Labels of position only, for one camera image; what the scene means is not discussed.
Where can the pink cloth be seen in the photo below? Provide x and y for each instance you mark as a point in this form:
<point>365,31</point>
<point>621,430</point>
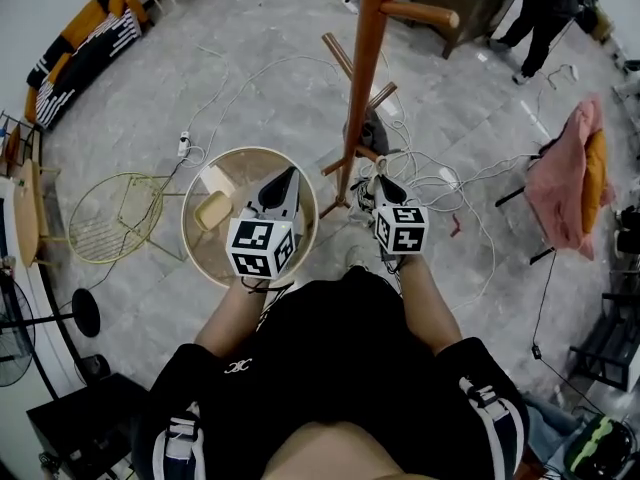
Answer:
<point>560,183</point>

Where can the black green backpack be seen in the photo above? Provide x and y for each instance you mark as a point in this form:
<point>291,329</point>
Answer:
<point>600,448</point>

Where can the light wooden table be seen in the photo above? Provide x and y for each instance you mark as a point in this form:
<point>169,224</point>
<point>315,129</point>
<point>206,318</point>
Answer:
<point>27,213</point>

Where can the person's left forearm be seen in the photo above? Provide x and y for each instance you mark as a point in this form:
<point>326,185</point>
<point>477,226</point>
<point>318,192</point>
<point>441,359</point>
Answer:
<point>230,313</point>

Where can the black cabinet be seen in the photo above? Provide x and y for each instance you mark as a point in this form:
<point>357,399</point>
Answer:
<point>85,418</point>

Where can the dark wooden cabinet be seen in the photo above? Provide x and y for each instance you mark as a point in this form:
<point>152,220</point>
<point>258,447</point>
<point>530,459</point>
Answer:
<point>465,3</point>

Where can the orange chair cushion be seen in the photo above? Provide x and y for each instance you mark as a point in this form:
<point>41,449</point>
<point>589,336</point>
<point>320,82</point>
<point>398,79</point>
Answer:
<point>595,183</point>

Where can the person's chin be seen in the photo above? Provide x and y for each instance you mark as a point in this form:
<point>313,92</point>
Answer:
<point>330,453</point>

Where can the small black bin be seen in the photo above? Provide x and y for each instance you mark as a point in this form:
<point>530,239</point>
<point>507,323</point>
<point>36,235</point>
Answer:
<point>94,368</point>

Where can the black orange striped sofa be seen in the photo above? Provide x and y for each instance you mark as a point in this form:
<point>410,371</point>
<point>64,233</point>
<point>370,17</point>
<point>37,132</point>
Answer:
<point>85,63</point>

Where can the white power strip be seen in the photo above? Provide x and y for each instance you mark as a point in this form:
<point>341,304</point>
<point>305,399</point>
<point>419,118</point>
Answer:
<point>184,144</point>
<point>350,3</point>

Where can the black floor fan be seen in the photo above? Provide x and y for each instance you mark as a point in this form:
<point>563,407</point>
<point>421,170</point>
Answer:
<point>86,313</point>

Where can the person's black shirt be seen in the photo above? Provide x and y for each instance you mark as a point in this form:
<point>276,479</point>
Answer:
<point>330,348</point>

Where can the black chair frame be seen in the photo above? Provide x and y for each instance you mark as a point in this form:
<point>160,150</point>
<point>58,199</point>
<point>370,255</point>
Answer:
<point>510,197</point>

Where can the small black metal rack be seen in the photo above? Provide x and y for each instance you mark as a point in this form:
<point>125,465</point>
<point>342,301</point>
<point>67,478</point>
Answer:
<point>15,143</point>

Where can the small cream tray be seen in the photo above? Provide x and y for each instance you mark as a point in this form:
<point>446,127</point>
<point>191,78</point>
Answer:
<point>212,211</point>

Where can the small red plastic piece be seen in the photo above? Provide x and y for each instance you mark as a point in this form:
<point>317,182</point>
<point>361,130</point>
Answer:
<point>456,225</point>

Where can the black metal shelf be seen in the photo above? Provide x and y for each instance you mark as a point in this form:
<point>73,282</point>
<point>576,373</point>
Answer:
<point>610,348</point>

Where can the brown wooden coat rack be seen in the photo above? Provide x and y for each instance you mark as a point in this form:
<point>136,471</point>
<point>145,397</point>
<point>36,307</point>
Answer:
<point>364,68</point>

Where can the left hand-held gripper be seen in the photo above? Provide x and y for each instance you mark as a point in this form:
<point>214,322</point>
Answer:
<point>255,248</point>

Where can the person's right forearm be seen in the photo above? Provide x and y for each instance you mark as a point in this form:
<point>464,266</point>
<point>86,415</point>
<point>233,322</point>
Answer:
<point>425,303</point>

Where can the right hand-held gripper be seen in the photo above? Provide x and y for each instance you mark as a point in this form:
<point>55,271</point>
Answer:
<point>402,230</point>

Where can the white charger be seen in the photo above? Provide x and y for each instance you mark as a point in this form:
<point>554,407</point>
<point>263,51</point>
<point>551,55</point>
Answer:
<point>574,72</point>

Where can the yellow-brown box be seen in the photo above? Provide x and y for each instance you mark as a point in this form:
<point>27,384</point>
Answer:
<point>600,25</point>

